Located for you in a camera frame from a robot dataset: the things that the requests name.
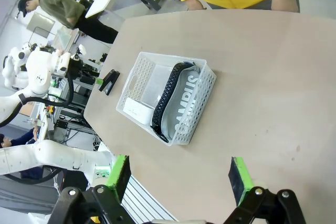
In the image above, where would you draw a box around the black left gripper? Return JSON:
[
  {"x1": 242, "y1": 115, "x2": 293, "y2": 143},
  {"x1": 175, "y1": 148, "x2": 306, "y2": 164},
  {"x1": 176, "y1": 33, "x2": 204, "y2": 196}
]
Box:
[{"x1": 68, "y1": 58, "x2": 104, "y2": 85}]

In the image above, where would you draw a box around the seated person in blue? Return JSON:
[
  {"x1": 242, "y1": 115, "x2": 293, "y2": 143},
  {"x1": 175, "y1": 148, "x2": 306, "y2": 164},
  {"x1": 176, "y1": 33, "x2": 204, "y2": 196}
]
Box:
[{"x1": 0, "y1": 128, "x2": 37, "y2": 148}]

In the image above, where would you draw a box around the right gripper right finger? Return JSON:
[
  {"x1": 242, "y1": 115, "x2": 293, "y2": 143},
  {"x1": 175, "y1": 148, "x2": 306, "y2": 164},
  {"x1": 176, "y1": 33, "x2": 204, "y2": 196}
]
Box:
[{"x1": 223, "y1": 157, "x2": 307, "y2": 224}]

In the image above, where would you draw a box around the aluminium profile base plate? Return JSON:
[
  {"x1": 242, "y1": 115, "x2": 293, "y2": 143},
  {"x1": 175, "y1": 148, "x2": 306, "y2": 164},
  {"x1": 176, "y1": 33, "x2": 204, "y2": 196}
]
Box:
[{"x1": 122, "y1": 174, "x2": 179, "y2": 224}]

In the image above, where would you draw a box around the grey pencil case black zipper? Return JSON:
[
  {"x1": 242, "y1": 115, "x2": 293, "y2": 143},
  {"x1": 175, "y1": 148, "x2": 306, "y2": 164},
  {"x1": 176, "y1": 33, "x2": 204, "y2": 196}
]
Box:
[{"x1": 150, "y1": 61, "x2": 203, "y2": 143}]

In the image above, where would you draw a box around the black stapler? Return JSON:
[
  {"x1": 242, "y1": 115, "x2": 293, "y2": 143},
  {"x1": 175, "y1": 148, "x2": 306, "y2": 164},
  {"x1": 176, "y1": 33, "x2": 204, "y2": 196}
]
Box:
[{"x1": 98, "y1": 69, "x2": 121, "y2": 96}]

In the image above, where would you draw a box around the person in green hoodie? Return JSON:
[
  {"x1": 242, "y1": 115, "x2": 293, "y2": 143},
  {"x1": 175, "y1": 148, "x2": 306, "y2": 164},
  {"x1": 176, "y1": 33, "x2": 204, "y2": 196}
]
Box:
[{"x1": 17, "y1": 0, "x2": 119, "y2": 45}]

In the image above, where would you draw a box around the small white cardboard box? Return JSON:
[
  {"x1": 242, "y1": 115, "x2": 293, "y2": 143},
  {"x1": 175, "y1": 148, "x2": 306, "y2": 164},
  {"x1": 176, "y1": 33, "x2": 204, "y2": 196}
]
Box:
[{"x1": 123, "y1": 98, "x2": 155, "y2": 125}]

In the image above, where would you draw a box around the black robot arm cable hose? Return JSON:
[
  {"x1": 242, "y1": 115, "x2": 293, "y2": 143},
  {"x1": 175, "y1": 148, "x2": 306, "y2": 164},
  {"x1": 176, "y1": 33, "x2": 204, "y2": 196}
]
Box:
[{"x1": 0, "y1": 73, "x2": 74, "y2": 185}]

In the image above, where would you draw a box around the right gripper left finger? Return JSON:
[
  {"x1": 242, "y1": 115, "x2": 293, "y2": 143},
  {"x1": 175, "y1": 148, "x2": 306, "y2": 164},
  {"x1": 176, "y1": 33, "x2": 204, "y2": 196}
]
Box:
[{"x1": 48, "y1": 155, "x2": 132, "y2": 224}]

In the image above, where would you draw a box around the person's right hand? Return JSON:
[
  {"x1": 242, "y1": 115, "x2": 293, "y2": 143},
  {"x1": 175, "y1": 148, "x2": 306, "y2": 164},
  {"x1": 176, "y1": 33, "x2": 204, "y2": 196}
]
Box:
[{"x1": 185, "y1": 0, "x2": 208, "y2": 11}]

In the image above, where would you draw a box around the white perforated plastic basket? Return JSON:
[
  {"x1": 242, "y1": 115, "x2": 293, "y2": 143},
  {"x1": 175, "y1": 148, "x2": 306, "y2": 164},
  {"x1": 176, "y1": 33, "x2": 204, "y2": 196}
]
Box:
[{"x1": 115, "y1": 51, "x2": 218, "y2": 146}]

